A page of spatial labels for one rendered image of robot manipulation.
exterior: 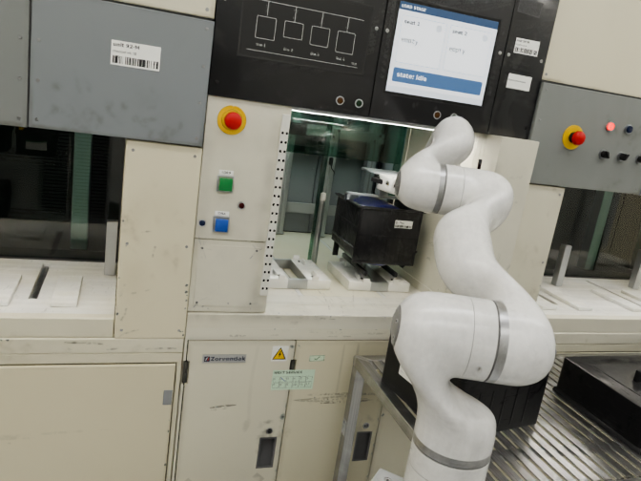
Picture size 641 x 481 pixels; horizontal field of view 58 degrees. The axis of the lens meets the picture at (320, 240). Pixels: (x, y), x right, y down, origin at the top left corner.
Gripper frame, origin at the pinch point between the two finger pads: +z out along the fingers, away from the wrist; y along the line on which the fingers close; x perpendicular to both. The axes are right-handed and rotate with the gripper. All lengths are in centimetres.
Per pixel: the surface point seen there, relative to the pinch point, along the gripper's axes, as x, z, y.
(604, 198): 0, 15, 105
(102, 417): -63, -30, -79
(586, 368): -35, -61, 37
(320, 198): -11.3, 15.9, -14.4
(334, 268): -31.9, 3.7, -10.5
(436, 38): 40, -30, -7
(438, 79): 30.3, -30.3, -4.4
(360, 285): -32.7, -10.3, -6.7
